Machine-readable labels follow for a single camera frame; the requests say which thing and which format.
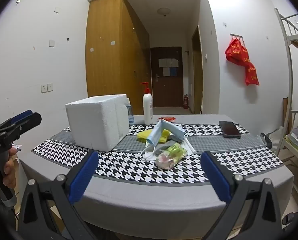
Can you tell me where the white pump bottle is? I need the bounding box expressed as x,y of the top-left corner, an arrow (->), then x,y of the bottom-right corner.
140,82 -> 154,125

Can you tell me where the red bag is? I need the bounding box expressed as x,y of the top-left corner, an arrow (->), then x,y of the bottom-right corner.
244,62 -> 260,86
225,37 -> 251,67

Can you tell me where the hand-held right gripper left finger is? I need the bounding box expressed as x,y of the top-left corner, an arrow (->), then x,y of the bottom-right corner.
18,150 -> 100,240

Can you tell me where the person's left hand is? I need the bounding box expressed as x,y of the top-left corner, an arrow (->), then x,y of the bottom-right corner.
3,147 -> 18,193

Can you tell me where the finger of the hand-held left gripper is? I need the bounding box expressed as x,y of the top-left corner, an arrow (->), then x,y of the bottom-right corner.
10,110 -> 33,125
0,113 -> 42,143

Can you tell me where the blue spray bottle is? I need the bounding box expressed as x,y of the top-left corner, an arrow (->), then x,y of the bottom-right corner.
126,98 -> 134,124

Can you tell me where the black clamp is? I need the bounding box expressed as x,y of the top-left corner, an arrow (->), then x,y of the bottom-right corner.
260,132 -> 273,150

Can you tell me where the yellow foam net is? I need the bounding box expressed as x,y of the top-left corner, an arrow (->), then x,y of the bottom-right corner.
136,129 -> 173,144

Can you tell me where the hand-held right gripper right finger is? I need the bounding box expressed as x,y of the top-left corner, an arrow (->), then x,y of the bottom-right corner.
200,150 -> 283,240

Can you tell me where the brown entrance door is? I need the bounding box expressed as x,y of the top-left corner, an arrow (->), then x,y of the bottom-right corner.
150,47 -> 183,108

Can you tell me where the houndstooth table runner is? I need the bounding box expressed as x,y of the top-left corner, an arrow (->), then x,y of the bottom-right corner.
31,122 -> 283,186

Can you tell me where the wooden side door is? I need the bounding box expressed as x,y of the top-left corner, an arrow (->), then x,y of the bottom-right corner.
191,25 -> 204,115

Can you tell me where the wooden wardrobe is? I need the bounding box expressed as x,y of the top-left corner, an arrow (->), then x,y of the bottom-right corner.
86,0 -> 151,115

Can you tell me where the blue face mask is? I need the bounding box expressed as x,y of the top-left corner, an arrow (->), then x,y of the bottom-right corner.
141,119 -> 187,161

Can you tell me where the white paper towel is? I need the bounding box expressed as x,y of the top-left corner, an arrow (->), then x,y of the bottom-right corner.
144,137 -> 196,161

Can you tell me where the black smartphone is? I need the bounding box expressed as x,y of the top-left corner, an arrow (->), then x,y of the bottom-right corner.
219,121 -> 241,139

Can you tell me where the grey tablecloth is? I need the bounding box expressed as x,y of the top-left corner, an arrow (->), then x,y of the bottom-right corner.
20,114 -> 294,227

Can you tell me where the clear candy bag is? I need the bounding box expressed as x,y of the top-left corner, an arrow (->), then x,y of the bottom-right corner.
155,142 -> 188,171

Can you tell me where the white foam box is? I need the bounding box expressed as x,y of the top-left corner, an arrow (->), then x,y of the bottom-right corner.
65,94 -> 130,152

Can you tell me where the wooden board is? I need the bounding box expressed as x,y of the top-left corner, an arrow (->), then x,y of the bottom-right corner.
282,97 -> 290,128

